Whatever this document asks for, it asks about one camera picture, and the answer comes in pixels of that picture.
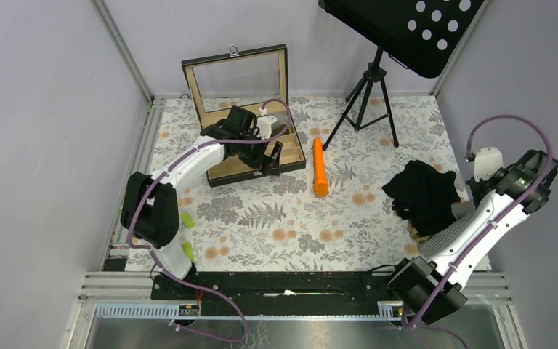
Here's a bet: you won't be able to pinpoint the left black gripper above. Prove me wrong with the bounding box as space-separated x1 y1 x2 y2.
238 128 282 176

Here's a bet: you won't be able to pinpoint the grey striped underwear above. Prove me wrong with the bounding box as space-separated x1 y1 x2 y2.
418 201 476 258

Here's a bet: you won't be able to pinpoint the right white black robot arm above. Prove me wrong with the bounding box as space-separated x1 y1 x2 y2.
387 147 558 324

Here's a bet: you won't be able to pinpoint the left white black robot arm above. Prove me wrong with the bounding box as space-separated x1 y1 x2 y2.
120 106 288 299

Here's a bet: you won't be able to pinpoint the wooden compartment box glass lid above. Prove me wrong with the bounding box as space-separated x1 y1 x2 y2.
182 44 307 188

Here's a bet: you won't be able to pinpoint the orange cylinder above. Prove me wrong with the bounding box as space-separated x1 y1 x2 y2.
312 137 329 197

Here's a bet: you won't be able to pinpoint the green clip upper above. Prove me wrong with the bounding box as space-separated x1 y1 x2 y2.
180 212 195 229

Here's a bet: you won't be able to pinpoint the green clip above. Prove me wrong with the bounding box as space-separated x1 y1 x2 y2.
181 241 195 263
180 212 195 229

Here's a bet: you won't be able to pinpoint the floral tablecloth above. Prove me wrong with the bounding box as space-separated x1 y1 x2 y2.
177 96 458 271

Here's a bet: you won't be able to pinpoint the green clip lower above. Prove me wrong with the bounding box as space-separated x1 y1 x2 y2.
181 241 195 263

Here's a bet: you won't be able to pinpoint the black clothing pile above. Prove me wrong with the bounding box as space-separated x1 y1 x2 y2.
382 160 461 236

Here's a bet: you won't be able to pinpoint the beige garment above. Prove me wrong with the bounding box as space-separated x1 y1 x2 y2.
408 224 433 244

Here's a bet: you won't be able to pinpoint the black music stand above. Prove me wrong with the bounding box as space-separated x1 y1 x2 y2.
318 0 484 147

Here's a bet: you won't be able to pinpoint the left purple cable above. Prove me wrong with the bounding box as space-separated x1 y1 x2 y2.
124 98 293 344

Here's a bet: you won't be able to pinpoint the purple cable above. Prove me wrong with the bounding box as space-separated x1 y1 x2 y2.
124 98 293 344
400 114 554 349

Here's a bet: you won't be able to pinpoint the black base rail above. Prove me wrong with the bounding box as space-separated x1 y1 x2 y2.
150 271 398 317

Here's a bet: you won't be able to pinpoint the aluminium frame rails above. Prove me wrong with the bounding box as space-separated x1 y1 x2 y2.
77 0 514 319

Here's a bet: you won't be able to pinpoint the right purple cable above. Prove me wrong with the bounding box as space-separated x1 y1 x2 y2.
400 114 554 349

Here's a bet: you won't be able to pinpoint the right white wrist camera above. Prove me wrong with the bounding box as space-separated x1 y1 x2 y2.
473 147 504 182

